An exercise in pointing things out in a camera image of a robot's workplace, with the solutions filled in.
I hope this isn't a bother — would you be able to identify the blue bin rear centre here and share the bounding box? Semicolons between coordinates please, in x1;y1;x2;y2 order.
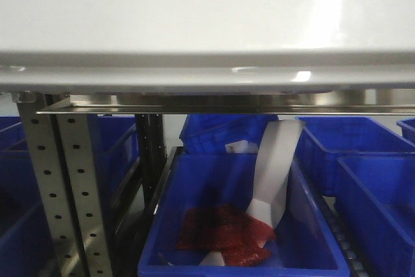
179;114;278;154

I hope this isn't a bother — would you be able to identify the blue bin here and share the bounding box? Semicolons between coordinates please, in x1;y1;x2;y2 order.
179;114;278;154
296;116;414;197
137;154;350;276
336;156;414;276
1;153;54;276
1;115;139;206

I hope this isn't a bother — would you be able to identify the blue bin left rear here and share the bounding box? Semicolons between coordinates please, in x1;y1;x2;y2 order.
1;115;139;206

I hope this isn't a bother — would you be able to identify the blue bin rear right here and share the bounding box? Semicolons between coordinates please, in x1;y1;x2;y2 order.
296;116;414;197

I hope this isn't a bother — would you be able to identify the blue bin front centre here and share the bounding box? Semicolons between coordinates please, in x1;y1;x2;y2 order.
137;154;350;276

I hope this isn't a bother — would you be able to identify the blue bin front right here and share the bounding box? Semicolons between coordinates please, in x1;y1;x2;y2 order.
336;156;414;276

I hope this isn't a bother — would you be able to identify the blue bin far right edge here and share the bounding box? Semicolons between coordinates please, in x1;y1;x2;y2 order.
396;118;415;143

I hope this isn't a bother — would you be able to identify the blue bin left front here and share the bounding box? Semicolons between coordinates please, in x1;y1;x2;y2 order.
1;153;54;276

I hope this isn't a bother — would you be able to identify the white paper strip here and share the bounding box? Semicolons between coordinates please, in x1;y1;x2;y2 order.
197;119;306;267

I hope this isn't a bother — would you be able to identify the red mesh pad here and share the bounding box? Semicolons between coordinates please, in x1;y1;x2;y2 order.
176;204;276;267

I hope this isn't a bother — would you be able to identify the black rear shelf post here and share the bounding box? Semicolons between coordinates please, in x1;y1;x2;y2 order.
135;114;167;208

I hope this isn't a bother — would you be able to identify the perforated steel shelf post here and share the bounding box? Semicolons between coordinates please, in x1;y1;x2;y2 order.
12;91;115;276

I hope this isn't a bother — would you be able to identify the stainless steel shelf rail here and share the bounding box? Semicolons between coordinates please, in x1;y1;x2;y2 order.
37;89;414;115

